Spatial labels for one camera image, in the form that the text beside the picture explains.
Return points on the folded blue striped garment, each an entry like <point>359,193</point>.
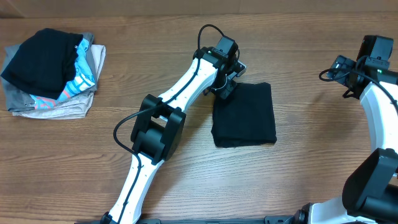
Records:
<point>84,79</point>

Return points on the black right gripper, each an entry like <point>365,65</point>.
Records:
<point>339,63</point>

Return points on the folded beige garment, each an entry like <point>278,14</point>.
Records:
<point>77,106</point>

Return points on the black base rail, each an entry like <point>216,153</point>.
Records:
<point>284,219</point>

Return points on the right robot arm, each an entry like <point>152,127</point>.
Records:
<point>368,196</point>

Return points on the black t-shirt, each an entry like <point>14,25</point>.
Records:
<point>245,118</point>

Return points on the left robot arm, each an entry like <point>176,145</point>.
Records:
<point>160,120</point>

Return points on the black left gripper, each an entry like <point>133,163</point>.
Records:
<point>225,91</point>

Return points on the folded black garment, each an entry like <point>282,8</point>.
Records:
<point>44,63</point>

